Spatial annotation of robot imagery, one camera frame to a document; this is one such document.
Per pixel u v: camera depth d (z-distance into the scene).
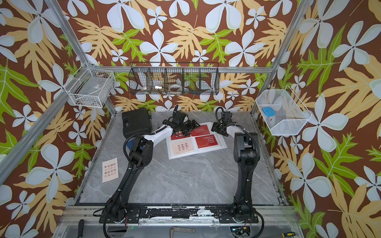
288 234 0.69
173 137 1.02
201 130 1.08
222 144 1.01
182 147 0.99
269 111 0.86
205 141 1.02
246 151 0.59
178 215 0.75
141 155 0.65
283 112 0.84
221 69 0.91
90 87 0.86
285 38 0.79
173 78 0.98
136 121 1.08
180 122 0.88
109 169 0.91
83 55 0.86
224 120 0.86
